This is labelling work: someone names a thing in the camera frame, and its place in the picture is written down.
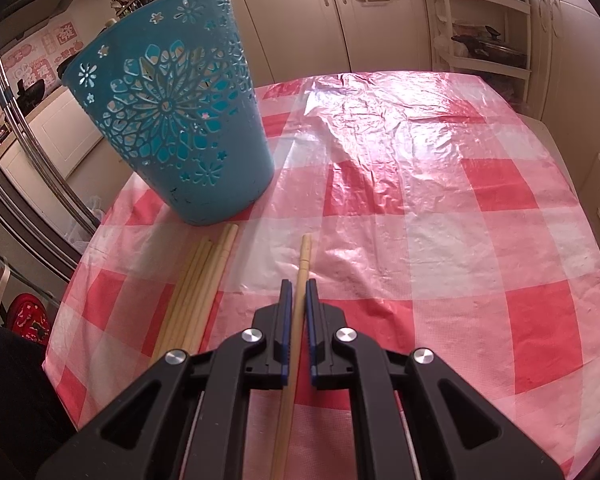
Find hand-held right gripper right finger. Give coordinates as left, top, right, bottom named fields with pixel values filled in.
left=306, top=279, right=564, bottom=480

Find white trolley rack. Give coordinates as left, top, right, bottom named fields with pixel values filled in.
left=424, top=0, right=537, bottom=107

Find dark lidded pot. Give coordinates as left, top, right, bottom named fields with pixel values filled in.
left=452, top=29, right=527, bottom=69

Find teal perforated plastic basket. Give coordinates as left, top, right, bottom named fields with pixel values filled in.
left=62, top=0, right=276, bottom=226

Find cream base cabinet run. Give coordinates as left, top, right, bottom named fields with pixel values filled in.
left=229, top=0, right=433, bottom=86

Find red patterned bag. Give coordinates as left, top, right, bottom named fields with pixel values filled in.
left=6, top=291, right=52, bottom=347

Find person's dark trouser leg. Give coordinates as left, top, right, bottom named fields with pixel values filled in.
left=0, top=327, right=79, bottom=480

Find black wok with handle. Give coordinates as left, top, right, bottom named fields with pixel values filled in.
left=16, top=79, right=47, bottom=112

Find dark sliding door frame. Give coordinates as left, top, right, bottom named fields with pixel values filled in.
left=0, top=125, right=87, bottom=287

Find clear plastic floor bag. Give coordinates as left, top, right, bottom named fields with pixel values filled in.
left=66, top=196, right=104, bottom=257

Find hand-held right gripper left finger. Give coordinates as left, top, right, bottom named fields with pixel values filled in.
left=35, top=280, right=296, bottom=480

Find cream side cabinet run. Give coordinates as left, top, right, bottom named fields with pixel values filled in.
left=527, top=0, right=600, bottom=271

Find cream drawer cabinet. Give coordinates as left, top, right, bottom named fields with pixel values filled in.
left=0, top=82, right=108, bottom=201

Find red paper wall stickers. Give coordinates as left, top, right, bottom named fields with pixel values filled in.
left=4, top=19, right=77, bottom=87

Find red white checked tablecloth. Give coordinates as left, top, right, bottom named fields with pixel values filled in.
left=42, top=71, right=600, bottom=480

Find wooden chopstick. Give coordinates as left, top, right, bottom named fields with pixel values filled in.
left=187, top=224, right=240, bottom=356
left=270, top=234, right=314, bottom=480
left=170, top=239, right=216, bottom=353
left=177, top=230, right=231, bottom=353
left=160, top=241, right=207, bottom=357
left=149, top=244, right=199, bottom=364

